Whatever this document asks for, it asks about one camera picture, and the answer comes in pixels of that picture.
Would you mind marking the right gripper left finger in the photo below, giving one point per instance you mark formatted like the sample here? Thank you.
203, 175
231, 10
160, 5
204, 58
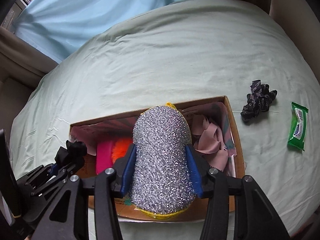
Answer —
67, 215

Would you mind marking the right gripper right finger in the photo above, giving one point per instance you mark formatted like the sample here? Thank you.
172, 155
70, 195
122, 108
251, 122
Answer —
255, 216

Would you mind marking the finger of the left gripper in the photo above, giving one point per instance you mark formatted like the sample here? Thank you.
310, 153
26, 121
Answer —
39, 183
54, 170

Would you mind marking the magenta zip pouch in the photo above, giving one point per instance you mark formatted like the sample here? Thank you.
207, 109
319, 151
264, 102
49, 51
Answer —
104, 155

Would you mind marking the orange fluffy pompom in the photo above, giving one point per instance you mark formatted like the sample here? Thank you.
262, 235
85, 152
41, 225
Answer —
120, 148

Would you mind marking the pink fabric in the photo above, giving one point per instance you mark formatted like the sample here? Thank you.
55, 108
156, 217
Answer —
209, 142

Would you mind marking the green wet wipes pack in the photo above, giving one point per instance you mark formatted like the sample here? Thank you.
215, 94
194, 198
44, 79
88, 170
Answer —
298, 126

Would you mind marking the silver glitter yellow sponge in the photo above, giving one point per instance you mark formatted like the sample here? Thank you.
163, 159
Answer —
161, 186

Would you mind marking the plain black scrunchie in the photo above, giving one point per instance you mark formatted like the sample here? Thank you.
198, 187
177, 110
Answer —
73, 154

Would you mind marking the cardboard box patterned lining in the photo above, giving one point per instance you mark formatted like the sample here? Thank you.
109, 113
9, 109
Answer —
93, 131

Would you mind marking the beige headboard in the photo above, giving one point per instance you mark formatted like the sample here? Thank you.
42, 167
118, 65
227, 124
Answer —
14, 96

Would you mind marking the brown left curtain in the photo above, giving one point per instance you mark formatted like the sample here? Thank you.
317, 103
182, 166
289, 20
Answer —
22, 61

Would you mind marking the light blue hanging cloth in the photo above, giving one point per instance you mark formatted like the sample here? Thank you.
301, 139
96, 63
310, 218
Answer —
58, 28

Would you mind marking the pale green bed sheet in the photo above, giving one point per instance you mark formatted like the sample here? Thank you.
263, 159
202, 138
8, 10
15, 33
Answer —
187, 51

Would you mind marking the window with white frame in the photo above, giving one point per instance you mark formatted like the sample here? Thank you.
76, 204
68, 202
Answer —
22, 2

